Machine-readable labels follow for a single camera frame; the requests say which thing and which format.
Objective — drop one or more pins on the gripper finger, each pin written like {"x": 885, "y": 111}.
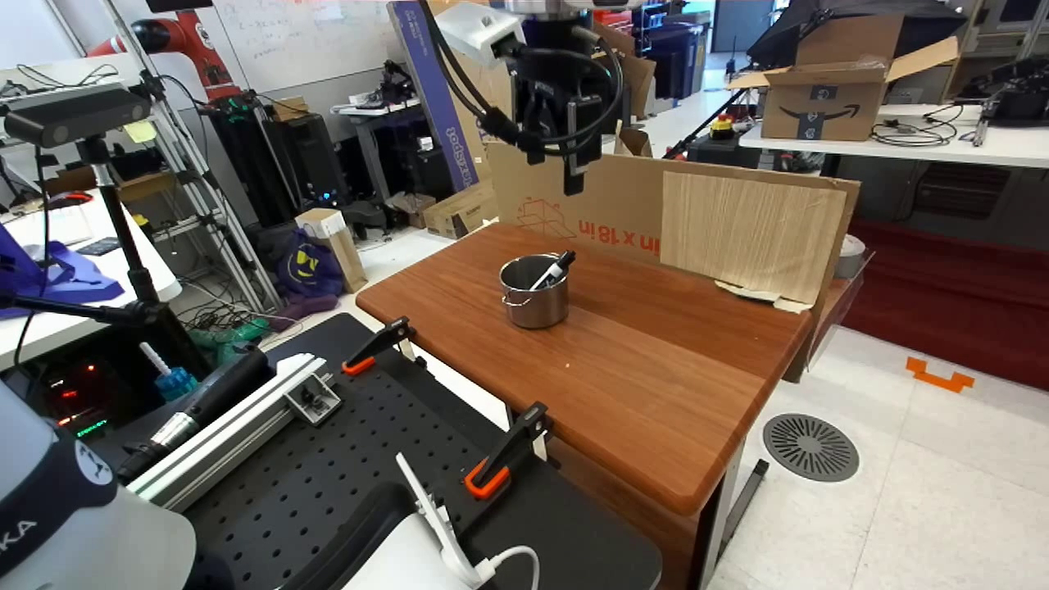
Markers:
{"x": 587, "y": 135}
{"x": 541, "y": 119}

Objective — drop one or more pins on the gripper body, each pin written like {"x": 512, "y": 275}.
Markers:
{"x": 557, "y": 61}

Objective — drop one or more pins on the black and white marker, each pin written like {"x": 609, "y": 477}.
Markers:
{"x": 556, "y": 269}

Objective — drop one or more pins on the grey desk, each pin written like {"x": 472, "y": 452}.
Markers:
{"x": 385, "y": 123}

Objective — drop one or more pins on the cardboard backdrop panel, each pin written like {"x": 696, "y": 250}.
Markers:
{"x": 606, "y": 205}

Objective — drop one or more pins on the long blue box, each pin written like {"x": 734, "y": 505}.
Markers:
{"x": 434, "y": 98}

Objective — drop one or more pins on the blue bin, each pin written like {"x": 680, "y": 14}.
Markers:
{"x": 676, "y": 57}

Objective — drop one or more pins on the flat cardboard box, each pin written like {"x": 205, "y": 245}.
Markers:
{"x": 459, "y": 213}

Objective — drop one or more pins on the emergency stop button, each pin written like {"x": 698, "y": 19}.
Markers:
{"x": 722, "y": 127}

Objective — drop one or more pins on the small metal pot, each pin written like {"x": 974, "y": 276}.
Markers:
{"x": 537, "y": 307}

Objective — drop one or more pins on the wood pattern paper sheet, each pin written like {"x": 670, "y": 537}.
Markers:
{"x": 750, "y": 238}

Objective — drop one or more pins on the torn paper scrap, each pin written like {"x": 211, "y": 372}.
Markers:
{"x": 762, "y": 295}

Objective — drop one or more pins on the open cardboard box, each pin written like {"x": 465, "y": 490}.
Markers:
{"x": 824, "y": 102}

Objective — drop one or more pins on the tall small cardboard box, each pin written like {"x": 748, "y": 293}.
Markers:
{"x": 336, "y": 246}

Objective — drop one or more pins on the black computer tower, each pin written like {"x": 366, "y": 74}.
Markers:
{"x": 287, "y": 164}

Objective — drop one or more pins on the whiteboard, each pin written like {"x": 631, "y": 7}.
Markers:
{"x": 295, "y": 33}

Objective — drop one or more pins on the purple bag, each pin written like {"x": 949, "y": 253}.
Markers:
{"x": 307, "y": 266}

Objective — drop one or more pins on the black and orange clamp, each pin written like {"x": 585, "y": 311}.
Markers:
{"x": 379, "y": 344}
{"x": 508, "y": 451}

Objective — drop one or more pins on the roll of grey tape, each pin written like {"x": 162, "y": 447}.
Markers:
{"x": 850, "y": 256}

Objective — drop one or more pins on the round floor drain grate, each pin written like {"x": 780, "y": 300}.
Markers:
{"x": 811, "y": 447}

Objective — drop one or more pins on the red carpet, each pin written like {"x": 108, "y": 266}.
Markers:
{"x": 951, "y": 295}

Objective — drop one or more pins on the yellow sticky note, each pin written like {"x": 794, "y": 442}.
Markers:
{"x": 140, "y": 132}

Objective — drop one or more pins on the white clip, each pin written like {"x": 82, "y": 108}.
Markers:
{"x": 434, "y": 516}

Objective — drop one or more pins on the black and silver cylinder tool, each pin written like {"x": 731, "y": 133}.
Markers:
{"x": 209, "y": 401}

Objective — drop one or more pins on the white side table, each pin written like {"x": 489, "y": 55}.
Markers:
{"x": 82, "y": 311}

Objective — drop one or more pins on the purple cloth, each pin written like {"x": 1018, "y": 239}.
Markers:
{"x": 57, "y": 279}

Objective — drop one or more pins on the black computer with lights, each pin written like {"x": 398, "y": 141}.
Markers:
{"x": 82, "y": 393}

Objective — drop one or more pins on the aluminium frame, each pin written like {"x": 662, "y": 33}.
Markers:
{"x": 213, "y": 221}

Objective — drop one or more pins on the aluminium rail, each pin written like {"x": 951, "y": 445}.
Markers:
{"x": 238, "y": 426}

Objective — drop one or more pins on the camera on mount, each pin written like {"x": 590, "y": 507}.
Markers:
{"x": 78, "y": 115}

